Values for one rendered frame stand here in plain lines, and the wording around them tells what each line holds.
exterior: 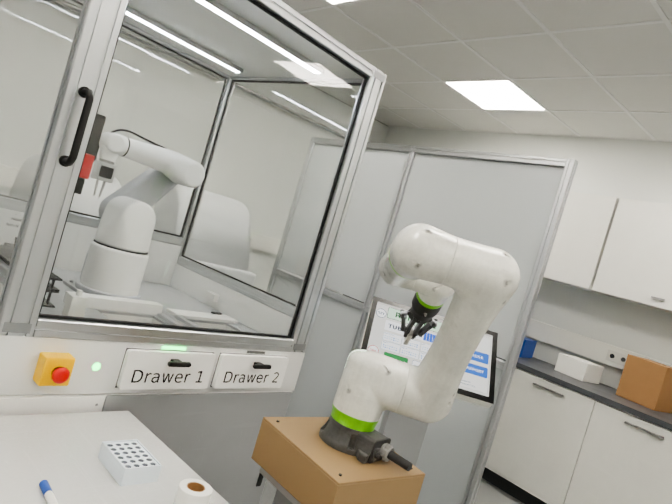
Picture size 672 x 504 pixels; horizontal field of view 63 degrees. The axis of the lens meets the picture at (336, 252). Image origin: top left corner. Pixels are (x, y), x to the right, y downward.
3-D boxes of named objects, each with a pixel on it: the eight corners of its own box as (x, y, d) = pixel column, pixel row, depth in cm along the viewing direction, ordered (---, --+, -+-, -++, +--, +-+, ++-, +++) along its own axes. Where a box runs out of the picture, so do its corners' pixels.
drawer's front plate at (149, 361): (207, 388, 170) (217, 354, 169) (118, 389, 148) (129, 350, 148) (203, 386, 171) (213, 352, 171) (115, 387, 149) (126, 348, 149)
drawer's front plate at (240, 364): (280, 388, 193) (289, 358, 193) (213, 388, 172) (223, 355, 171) (277, 386, 194) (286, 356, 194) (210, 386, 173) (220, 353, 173)
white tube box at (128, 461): (157, 481, 119) (162, 465, 119) (120, 486, 113) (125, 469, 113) (132, 454, 128) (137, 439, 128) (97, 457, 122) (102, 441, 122)
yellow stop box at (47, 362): (69, 387, 135) (77, 359, 135) (38, 387, 130) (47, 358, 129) (61, 379, 138) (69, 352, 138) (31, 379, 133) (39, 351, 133)
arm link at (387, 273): (428, 286, 133) (441, 242, 135) (383, 271, 134) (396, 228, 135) (408, 292, 169) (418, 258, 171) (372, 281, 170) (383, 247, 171)
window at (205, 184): (290, 337, 196) (367, 77, 194) (36, 316, 132) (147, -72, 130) (289, 337, 196) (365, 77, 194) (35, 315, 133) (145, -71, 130)
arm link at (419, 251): (445, 284, 115) (462, 230, 117) (387, 265, 116) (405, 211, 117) (430, 289, 133) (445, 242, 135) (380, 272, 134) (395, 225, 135)
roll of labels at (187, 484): (168, 507, 111) (173, 488, 111) (181, 492, 118) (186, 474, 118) (200, 519, 110) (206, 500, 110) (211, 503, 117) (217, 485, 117)
